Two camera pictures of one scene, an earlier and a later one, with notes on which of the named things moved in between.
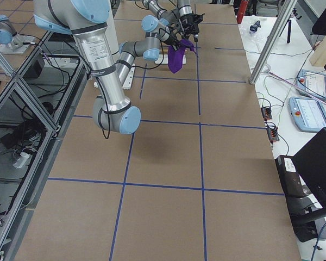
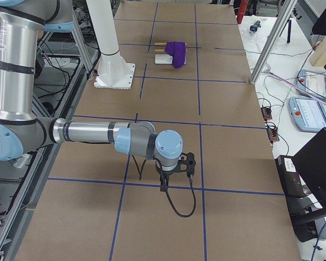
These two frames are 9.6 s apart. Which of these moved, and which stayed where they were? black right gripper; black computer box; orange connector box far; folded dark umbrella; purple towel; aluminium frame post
Moved: black right gripper; purple towel
Stayed: aluminium frame post; folded dark umbrella; black computer box; orange connector box far
